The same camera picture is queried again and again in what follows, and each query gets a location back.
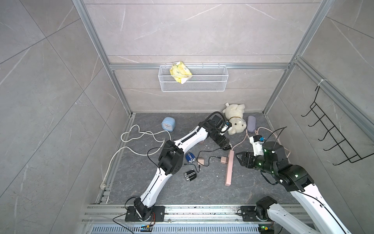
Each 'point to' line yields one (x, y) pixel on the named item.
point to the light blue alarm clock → (168, 124)
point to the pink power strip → (230, 176)
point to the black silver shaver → (190, 175)
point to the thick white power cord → (103, 185)
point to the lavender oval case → (251, 123)
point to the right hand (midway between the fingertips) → (241, 155)
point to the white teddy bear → (234, 112)
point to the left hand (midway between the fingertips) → (226, 138)
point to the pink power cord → (246, 134)
